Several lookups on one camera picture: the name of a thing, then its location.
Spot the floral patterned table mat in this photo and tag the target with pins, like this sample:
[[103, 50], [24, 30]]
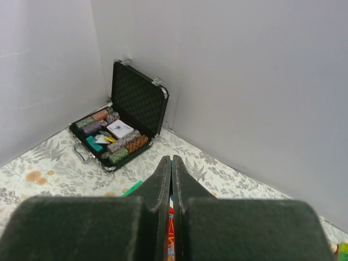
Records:
[[53, 169]]

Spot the red plastic bin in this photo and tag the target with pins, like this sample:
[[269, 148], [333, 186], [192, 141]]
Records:
[[171, 237]]

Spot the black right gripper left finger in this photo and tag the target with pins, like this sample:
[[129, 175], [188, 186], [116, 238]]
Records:
[[134, 227]]

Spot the playing card deck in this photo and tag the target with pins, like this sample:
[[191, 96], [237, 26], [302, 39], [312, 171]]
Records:
[[119, 129]]

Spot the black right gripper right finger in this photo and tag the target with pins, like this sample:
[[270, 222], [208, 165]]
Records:
[[208, 228]]

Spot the black poker chip case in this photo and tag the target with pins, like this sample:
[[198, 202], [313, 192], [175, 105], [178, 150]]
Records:
[[128, 124]]

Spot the left green plastic bin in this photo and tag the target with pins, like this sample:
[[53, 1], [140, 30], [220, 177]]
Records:
[[133, 188]]

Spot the colourful toy block train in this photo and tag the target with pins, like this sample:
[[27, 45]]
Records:
[[340, 251]]

